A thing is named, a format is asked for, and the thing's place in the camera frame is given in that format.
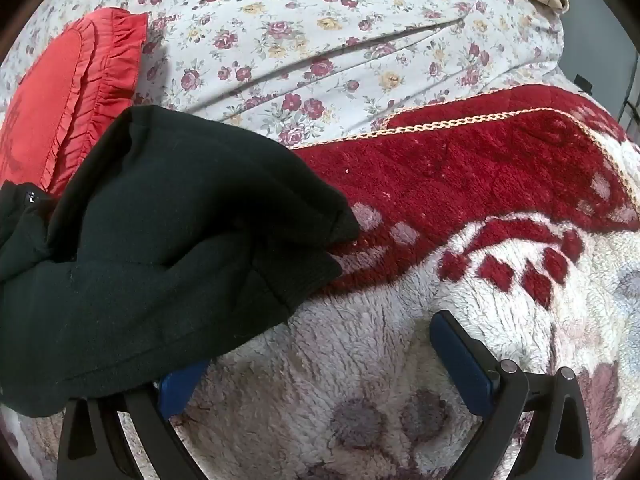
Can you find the black pants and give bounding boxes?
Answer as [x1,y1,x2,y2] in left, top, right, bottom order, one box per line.
[1,106,359,417]

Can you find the red white plush blanket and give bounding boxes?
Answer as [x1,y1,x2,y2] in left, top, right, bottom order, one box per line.
[1,84,639,479]

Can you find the red heart ruffled pillow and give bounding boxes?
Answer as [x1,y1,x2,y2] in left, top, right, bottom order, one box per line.
[1,8,148,197]

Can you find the floral white quilt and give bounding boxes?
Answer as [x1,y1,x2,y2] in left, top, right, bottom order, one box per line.
[1,0,566,146]

